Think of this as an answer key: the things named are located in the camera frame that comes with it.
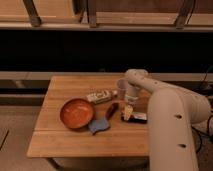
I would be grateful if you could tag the white tube bottle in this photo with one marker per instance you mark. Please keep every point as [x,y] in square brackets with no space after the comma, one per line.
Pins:
[101,96]

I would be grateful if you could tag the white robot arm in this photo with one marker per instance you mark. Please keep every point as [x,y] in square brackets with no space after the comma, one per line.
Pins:
[171,111]

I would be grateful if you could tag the black and white eraser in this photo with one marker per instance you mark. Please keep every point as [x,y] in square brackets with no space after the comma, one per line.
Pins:
[138,118]

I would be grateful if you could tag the orange bowl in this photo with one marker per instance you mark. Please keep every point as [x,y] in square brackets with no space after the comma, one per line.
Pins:
[77,113]

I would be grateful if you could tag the wooden table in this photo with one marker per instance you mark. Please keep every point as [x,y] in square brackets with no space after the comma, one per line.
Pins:
[51,139]

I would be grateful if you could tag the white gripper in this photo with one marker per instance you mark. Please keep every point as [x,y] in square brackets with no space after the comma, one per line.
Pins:
[131,97]

